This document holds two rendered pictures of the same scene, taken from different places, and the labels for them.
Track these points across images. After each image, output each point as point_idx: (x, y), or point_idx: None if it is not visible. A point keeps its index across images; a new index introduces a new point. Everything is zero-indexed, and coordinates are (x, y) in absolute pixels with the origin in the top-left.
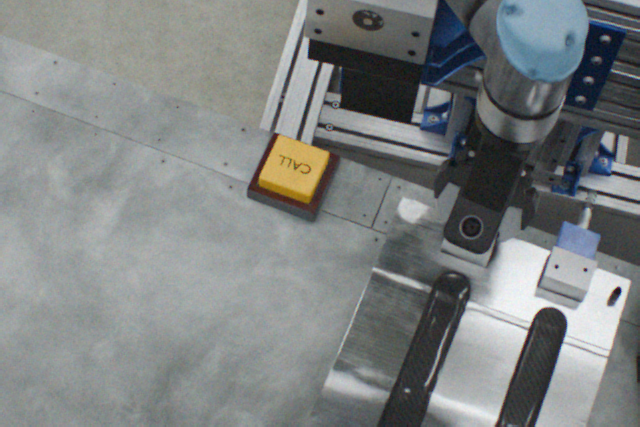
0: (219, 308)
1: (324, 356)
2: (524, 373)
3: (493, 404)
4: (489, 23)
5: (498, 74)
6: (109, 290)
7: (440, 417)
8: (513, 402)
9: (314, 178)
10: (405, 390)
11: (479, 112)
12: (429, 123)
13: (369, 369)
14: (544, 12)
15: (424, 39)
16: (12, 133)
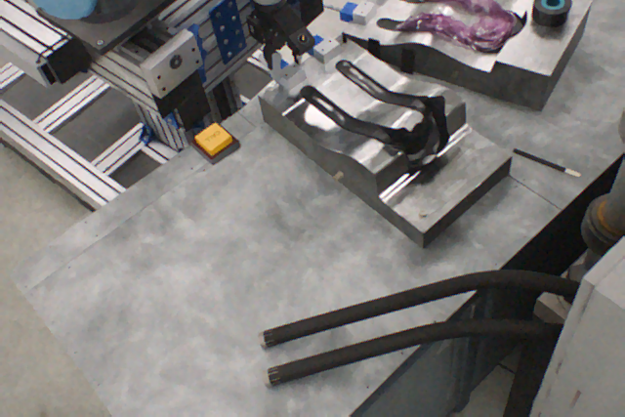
0: (259, 192)
1: (304, 162)
2: (358, 82)
3: (366, 96)
4: None
5: None
6: (224, 234)
7: (361, 114)
8: (368, 90)
9: (224, 131)
10: (342, 123)
11: (264, 2)
12: None
13: (326, 131)
14: None
15: (196, 49)
16: (111, 253)
